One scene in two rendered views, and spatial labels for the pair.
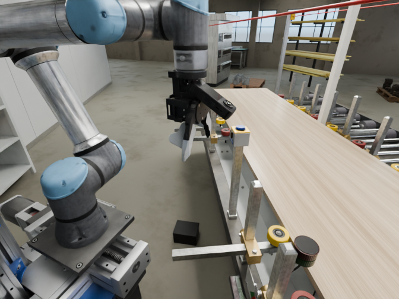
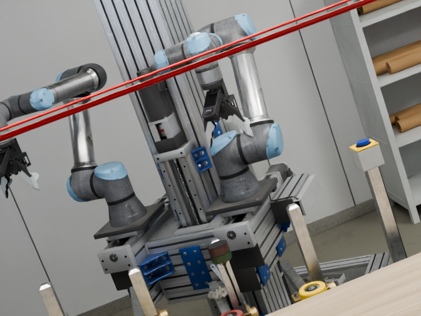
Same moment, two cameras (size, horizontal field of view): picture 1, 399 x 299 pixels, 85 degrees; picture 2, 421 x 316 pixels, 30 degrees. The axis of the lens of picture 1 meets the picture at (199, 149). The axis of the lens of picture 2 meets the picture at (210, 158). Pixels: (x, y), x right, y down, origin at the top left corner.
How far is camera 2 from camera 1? 247 cm
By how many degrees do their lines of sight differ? 84
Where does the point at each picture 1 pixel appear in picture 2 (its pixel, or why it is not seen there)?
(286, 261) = not seen: hidden behind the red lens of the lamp
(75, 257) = (215, 205)
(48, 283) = (217, 221)
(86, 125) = (248, 107)
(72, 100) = (243, 85)
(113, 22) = (160, 66)
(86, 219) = (225, 181)
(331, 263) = not seen: outside the picture
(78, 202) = (218, 164)
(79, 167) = (223, 138)
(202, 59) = (201, 78)
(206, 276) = not seen: outside the picture
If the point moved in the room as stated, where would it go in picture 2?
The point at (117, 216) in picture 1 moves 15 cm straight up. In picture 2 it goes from (257, 196) to (243, 158)
